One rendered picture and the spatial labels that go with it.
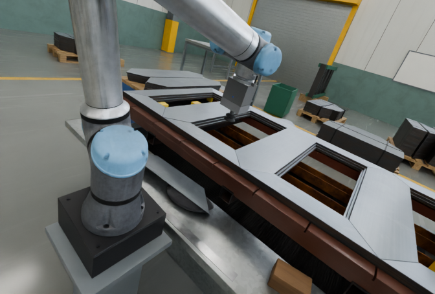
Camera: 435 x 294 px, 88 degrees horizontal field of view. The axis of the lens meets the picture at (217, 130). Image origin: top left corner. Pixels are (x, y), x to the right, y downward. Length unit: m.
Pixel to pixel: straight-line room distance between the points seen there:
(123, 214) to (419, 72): 8.81
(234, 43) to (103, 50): 0.27
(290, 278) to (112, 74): 0.68
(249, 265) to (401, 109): 8.53
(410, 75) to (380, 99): 0.98
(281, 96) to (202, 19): 4.28
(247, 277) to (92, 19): 0.72
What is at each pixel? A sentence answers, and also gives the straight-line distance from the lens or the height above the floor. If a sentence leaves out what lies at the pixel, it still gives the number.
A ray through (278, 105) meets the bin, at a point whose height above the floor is 0.22.
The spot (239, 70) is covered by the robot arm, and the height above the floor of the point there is 1.16.
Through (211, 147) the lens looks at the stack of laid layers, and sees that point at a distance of 0.89.
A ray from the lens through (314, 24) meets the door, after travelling 9.59.
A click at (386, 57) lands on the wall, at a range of 9.06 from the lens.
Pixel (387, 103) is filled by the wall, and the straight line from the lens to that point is 9.04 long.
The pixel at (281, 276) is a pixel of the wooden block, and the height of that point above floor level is 0.73.
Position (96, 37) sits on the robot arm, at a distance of 0.55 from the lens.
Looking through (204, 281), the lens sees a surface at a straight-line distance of 1.09.
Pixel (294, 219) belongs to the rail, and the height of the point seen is 0.83.
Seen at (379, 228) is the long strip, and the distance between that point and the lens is 0.91.
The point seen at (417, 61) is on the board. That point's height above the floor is 1.92.
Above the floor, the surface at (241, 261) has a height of 0.68.
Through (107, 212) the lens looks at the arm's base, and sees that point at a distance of 0.61.
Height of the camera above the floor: 1.26
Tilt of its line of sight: 23 degrees down
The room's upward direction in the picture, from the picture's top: 16 degrees clockwise
